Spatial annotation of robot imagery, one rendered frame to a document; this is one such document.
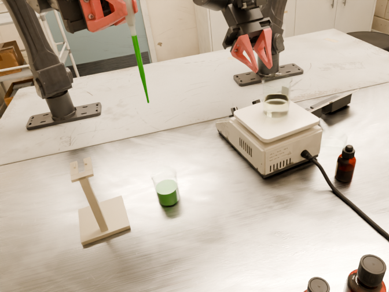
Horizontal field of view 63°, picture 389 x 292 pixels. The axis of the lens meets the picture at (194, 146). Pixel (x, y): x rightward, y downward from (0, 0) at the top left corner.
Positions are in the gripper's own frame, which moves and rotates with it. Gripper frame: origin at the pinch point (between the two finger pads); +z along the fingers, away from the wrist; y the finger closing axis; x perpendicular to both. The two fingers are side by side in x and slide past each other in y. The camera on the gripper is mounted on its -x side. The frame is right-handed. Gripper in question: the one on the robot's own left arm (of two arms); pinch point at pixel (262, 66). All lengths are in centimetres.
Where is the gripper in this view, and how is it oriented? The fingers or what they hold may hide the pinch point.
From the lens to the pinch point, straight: 72.2
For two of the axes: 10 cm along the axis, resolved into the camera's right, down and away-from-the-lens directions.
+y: 9.2, -3.1, 2.5
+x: -1.5, 2.9, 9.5
